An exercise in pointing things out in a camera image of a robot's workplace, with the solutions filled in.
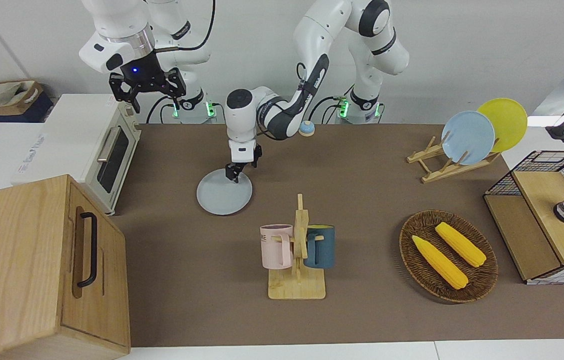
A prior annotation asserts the short yellow corn cob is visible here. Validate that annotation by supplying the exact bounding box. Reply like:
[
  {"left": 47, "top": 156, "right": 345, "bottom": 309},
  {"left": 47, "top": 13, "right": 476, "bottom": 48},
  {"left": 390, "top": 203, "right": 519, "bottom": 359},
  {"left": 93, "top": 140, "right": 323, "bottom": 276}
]
[{"left": 435, "top": 222, "right": 487, "bottom": 268}]

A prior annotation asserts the long pointed yellow corn cob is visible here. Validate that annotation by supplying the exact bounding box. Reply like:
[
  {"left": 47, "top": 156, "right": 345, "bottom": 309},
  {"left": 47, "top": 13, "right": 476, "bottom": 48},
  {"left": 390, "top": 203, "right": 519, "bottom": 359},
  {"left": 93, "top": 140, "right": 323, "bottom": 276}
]
[{"left": 411, "top": 235, "right": 469, "bottom": 290}]

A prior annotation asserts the brown wicker basket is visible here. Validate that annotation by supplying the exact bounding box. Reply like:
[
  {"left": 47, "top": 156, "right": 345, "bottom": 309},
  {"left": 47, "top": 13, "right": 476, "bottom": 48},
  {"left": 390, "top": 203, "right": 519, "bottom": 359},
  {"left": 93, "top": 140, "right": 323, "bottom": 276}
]
[{"left": 399, "top": 210, "right": 499, "bottom": 304}]

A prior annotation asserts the black cabinet handle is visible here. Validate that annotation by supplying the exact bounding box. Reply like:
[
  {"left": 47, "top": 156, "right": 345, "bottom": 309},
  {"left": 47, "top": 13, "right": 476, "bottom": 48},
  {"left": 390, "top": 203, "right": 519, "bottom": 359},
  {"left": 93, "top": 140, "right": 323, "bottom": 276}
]
[{"left": 76, "top": 212, "right": 98, "bottom": 289}]

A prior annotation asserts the wooden plate rack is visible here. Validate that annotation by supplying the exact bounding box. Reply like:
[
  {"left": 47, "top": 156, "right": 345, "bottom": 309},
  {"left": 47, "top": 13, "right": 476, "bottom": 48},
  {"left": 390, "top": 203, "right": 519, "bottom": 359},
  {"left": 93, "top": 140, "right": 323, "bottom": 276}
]
[{"left": 406, "top": 131, "right": 501, "bottom": 184}]

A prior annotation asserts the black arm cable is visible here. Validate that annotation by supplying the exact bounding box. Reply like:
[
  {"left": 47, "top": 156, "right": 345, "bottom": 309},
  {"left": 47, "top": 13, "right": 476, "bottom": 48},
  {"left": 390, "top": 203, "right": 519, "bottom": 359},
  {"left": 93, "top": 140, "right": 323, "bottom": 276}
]
[
  {"left": 257, "top": 62, "right": 312, "bottom": 138},
  {"left": 154, "top": 0, "right": 217, "bottom": 53}
]

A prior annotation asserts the teal mug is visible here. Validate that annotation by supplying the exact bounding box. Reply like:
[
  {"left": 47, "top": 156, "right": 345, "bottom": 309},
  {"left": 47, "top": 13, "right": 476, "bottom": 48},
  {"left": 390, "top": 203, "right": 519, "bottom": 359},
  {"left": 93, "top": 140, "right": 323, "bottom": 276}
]
[{"left": 304, "top": 225, "right": 336, "bottom": 270}]

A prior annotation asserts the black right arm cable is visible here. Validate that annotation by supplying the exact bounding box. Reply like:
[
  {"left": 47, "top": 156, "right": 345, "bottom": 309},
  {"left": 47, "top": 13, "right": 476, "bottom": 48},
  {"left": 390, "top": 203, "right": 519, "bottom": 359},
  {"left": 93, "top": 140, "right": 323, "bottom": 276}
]
[{"left": 154, "top": 0, "right": 217, "bottom": 53}]

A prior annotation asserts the brown cardboard box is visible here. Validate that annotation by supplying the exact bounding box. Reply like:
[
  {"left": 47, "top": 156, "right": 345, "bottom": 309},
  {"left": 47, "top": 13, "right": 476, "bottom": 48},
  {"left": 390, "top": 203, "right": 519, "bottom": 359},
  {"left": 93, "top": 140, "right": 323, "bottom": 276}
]
[{"left": 0, "top": 79, "right": 45, "bottom": 118}]

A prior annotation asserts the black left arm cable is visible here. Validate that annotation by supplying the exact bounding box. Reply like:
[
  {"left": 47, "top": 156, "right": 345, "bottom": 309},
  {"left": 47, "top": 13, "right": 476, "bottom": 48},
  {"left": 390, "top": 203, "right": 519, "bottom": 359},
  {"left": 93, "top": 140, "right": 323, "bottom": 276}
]
[{"left": 257, "top": 62, "right": 312, "bottom": 138}]

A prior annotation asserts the wooden board lid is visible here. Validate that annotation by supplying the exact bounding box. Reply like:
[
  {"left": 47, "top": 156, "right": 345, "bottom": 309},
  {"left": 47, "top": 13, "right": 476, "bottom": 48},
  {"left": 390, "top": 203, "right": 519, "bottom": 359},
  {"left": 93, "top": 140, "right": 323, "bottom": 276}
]
[{"left": 512, "top": 169, "right": 564, "bottom": 266}]

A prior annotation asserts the light blue plate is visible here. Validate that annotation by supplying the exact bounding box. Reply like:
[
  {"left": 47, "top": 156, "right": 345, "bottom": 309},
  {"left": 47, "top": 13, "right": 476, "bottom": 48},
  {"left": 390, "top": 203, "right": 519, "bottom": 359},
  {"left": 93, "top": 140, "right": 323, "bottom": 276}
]
[{"left": 441, "top": 110, "right": 496, "bottom": 166}]

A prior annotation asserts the brown table mat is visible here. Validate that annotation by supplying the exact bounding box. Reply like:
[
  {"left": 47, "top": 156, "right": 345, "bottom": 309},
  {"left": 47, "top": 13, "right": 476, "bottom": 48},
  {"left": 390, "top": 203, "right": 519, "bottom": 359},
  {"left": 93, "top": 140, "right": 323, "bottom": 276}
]
[{"left": 109, "top": 122, "right": 564, "bottom": 348}]

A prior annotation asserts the gray plate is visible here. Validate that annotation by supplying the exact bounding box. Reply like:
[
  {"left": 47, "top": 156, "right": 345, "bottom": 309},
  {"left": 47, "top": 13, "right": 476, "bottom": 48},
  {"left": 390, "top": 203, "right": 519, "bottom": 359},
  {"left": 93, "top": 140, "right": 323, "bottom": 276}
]
[{"left": 196, "top": 168, "right": 253, "bottom": 216}]

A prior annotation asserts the wooden cabinet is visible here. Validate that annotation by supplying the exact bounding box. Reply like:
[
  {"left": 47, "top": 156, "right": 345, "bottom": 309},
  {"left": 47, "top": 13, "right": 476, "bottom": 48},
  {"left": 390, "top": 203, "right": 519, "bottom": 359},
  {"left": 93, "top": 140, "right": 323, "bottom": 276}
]
[{"left": 0, "top": 173, "right": 131, "bottom": 360}]

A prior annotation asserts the white toaster oven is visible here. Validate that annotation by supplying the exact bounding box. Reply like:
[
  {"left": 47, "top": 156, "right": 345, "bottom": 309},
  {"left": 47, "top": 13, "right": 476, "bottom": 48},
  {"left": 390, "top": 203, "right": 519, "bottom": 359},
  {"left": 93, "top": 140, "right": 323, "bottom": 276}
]
[{"left": 11, "top": 93, "right": 142, "bottom": 217}]

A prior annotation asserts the pink mug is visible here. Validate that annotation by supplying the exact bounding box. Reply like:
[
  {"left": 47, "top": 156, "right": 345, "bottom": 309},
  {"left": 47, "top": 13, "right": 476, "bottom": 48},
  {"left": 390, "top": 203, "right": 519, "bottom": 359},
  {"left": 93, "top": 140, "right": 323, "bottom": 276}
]
[{"left": 260, "top": 224, "right": 294, "bottom": 270}]

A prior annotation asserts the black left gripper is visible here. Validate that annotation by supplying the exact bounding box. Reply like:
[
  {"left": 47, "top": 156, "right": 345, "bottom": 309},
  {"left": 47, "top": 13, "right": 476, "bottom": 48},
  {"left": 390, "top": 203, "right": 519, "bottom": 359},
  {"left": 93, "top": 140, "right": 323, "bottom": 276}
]
[{"left": 225, "top": 144, "right": 263, "bottom": 185}]

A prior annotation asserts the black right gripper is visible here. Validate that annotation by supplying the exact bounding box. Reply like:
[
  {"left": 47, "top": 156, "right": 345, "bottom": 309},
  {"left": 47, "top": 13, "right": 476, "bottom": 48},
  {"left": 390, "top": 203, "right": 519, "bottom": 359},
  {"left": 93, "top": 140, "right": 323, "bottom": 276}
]
[{"left": 109, "top": 47, "right": 187, "bottom": 115}]

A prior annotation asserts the yellow plate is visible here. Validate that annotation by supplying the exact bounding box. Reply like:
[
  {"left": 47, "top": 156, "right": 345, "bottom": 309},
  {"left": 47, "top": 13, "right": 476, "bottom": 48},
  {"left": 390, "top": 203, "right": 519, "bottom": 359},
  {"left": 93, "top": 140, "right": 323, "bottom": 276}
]
[{"left": 476, "top": 97, "right": 528, "bottom": 153}]

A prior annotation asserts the wooden mug tree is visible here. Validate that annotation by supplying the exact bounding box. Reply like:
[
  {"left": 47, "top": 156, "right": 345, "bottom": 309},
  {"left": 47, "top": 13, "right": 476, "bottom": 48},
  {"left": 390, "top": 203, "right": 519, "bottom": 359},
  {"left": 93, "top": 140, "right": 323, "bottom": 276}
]
[{"left": 268, "top": 194, "right": 327, "bottom": 301}]

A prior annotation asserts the black wire grid box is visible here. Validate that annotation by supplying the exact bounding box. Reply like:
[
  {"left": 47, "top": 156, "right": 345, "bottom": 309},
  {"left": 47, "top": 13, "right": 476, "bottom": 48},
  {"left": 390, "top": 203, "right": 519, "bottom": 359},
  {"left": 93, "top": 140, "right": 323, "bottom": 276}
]
[{"left": 483, "top": 149, "right": 564, "bottom": 287}]

